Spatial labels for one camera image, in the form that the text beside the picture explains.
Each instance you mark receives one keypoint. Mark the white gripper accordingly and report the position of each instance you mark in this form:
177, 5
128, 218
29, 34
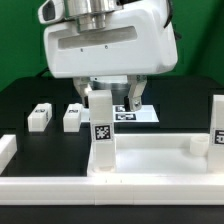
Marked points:
90, 38

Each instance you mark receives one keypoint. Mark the white desk top tray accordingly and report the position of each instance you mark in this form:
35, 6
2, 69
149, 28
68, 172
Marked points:
159, 154

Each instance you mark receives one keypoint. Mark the fiducial marker plate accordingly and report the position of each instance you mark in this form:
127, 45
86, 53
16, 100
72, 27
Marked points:
117, 113

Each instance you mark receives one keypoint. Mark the white front fence bar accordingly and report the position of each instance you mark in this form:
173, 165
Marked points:
143, 190

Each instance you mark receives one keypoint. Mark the white left fence block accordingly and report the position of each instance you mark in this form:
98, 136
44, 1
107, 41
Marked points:
8, 148

